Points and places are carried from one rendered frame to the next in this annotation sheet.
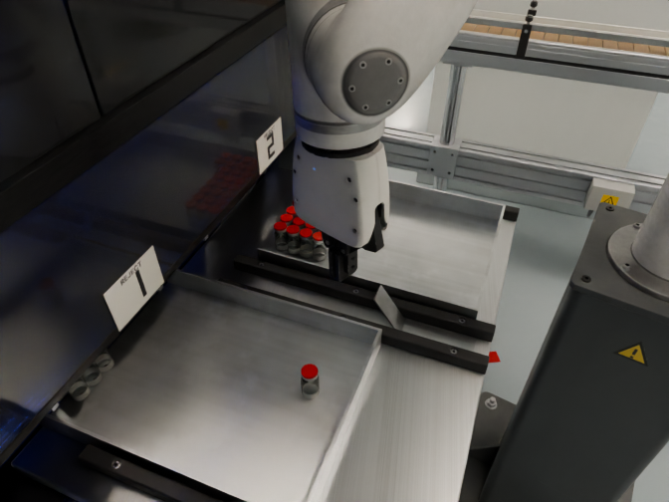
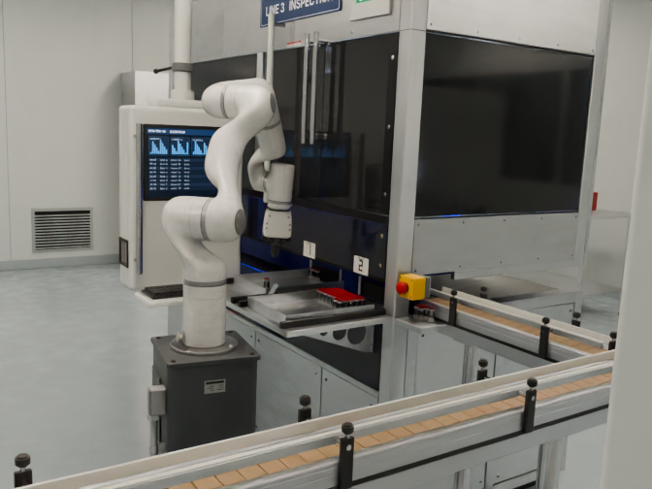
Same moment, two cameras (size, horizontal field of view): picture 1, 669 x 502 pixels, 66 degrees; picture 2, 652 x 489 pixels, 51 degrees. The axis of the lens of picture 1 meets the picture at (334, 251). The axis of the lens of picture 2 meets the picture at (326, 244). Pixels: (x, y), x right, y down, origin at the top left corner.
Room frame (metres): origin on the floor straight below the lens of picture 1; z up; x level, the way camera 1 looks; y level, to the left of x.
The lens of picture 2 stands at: (1.97, -1.90, 1.47)
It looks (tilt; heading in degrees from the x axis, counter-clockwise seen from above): 9 degrees down; 125
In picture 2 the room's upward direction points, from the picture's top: 2 degrees clockwise
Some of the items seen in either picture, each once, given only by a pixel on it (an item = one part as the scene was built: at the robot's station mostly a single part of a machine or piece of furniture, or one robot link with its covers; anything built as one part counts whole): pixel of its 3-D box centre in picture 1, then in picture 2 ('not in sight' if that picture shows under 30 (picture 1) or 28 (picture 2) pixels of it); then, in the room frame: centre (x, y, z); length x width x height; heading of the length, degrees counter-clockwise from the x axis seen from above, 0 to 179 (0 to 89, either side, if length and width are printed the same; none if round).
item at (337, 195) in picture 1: (340, 177); (277, 221); (0.44, -0.01, 1.15); 0.10 x 0.08 x 0.11; 47
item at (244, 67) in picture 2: not in sight; (232, 121); (-0.27, 0.51, 1.51); 0.49 x 0.01 x 0.59; 159
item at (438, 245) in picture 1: (386, 234); (309, 305); (0.66, -0.09, 0.90); 0.34 x 0.26 x 0.04; 68
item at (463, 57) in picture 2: not in sight; (509, 131); (1.08, 0.50, 1.51); 0.85 x 0.01 x 0.59; 69
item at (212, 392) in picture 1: (220, 375); (288, 281); (0.38, 0.14, 0.90); 0.34 x 0.26 x 0.04; 69
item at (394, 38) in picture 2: not in sight; (386, 158); (0.83, 0.07, 1.40); 0.04 x 0.01 x 0.80; 159
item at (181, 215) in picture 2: not in sight; (194, 239); (0.59, -0.56, 1.16); 0.19 x 0.12 x 0.24; 18
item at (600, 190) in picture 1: (608, 197); not in sight; (1.31, -0.85, 0.50); 0.12 x 0.05 x 0.09; 69
